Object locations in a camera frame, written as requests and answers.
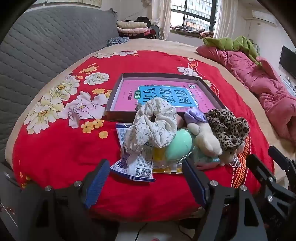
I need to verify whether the yellow clear plastic packet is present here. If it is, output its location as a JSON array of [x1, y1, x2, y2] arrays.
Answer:
[[151, 147, 184, 175]]

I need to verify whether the white television cabinet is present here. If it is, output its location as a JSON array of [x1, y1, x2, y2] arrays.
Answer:
[[282, 76, 296, 96]]

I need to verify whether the green tissue pack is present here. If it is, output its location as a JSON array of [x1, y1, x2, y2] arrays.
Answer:
[[193, 145, 221, 168]]

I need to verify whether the grey quilted headboard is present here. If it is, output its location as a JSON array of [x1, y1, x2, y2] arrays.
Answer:
[[0, 7, 119, 163]]

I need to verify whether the dark patterned windowsill bedding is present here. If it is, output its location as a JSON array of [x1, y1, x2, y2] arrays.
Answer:
[[170, 24, 215, 39]]

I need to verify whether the pink booklet with blue label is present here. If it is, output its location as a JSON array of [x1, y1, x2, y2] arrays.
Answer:
[[111, 80, 216, 114]]

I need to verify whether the cream plush toy purple bow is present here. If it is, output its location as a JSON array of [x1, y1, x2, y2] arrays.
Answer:
[[184, 108, 223, 160]]

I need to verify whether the barred window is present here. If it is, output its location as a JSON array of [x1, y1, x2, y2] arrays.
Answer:
[[171, 0, 219, 32]]

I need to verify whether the white air conditioner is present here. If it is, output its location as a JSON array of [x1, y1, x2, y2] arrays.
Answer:
[[252, 10, 278, 26]]

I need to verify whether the blue and white plastic packet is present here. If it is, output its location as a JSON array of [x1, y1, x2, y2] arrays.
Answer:
[[110, 122, 156, 183]]

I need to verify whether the dark brown cardboard box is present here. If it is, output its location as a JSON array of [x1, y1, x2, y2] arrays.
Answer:
[[106, 73, 228, 122]]

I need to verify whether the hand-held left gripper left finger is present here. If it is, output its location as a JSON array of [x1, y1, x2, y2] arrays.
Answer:
[[17, 159, 119, 241]]

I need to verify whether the pile of folded clothes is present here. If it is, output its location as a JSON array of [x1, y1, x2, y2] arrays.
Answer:
[[116, 16, 162, 39]]

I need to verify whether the cream plush rabbit rhinestone bow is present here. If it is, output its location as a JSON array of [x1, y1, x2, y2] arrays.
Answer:
[[217, 140, 246, 168]]

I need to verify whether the white floral scrunchie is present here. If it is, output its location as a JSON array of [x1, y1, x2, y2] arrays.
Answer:
[[125, 97, 178, 153]]

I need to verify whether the white curtain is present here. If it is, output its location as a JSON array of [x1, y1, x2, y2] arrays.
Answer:
[[150, 0, 172, 40], [213, 0, 238, 39]]

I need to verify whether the mint green makeup sponge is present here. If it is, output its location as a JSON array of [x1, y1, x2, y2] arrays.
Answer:
[[165, 128, 193, 163]]

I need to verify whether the red floral blanket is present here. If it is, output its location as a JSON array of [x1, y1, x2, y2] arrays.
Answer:
[[11, 50, 275, 223]]

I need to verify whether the pink quilt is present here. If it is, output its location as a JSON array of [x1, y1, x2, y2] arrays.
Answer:
[[196, 44, 296, 146]]

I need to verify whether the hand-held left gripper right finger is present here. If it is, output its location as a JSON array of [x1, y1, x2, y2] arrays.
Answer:
[[181, 159, 270, 241]]

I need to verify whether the blue patterned cloth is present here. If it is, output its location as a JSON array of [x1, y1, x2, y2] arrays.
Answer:
[[107, 36, 129, 47]]

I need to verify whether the green blanket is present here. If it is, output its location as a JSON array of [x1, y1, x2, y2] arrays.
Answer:
[[202, 35, 263, 66]]

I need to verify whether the black television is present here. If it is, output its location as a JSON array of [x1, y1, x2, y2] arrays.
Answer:
[[279, 45, 296, 79]]

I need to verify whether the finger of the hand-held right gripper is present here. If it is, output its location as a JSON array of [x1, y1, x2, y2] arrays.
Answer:
[[246, 153, 296, 223], [268, 145, 296, 186]]

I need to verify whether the leopard print scrunchie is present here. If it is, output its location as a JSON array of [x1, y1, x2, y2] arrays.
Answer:
[[205, 108, 250, 151]]

